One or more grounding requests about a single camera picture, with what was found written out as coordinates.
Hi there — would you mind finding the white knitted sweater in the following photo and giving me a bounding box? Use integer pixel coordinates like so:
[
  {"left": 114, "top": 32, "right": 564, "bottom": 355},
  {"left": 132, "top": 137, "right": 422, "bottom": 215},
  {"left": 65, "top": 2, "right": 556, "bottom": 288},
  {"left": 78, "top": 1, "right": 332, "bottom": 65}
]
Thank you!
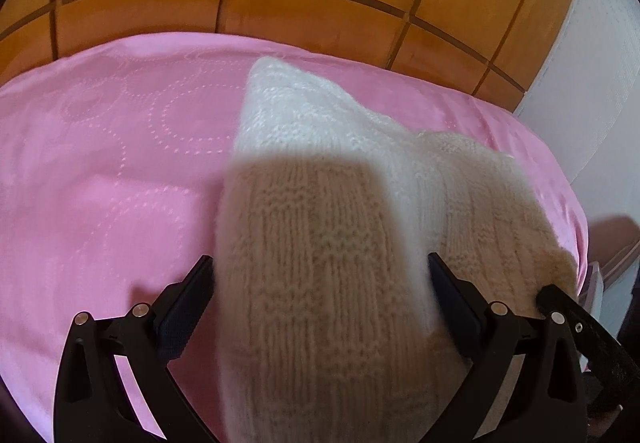
[{"left": 215, "top": 57, "right": 577, "bottom": 442}]

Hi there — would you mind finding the pink bedspread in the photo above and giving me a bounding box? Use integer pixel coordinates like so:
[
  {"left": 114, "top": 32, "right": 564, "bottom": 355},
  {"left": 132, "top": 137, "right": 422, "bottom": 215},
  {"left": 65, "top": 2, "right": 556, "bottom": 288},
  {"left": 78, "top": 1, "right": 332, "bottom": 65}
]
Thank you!
[{"left": 1, "top": 33, "right": 588, "bottom": 441}]

